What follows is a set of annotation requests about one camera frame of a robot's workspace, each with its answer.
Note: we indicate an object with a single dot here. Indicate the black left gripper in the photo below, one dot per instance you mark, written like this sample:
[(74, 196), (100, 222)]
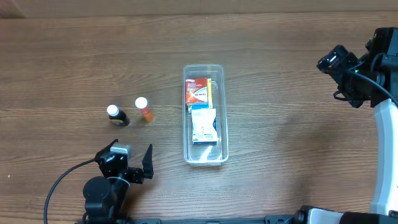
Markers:
[(131, 172)]

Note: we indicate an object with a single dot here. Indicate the dark syrup bottle white cap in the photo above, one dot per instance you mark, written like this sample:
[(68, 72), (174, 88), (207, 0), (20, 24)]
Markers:
[(117, 116)]

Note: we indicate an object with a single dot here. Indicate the orange tablet tube white cap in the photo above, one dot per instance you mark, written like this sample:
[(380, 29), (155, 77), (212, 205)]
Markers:
[(142, 104)]

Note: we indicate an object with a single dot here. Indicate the white blue medicine box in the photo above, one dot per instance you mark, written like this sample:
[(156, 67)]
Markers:
[(204, 125)]

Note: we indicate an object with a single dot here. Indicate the blue yellow VapoDrops box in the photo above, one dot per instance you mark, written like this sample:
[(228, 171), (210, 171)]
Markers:
[(203, 106)]

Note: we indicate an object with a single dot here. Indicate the red white medicine box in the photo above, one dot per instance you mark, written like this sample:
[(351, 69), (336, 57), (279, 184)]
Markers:
[(196, 91)]

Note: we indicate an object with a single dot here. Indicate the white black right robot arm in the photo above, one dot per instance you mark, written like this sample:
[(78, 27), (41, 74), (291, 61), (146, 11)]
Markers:
[(382, 50)]

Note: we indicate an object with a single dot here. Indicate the clear plastic container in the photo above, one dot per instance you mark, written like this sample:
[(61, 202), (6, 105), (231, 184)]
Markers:
[(209, 153)]

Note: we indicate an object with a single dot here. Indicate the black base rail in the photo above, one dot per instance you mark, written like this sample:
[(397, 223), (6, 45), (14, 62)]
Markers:
[(268, 219)]

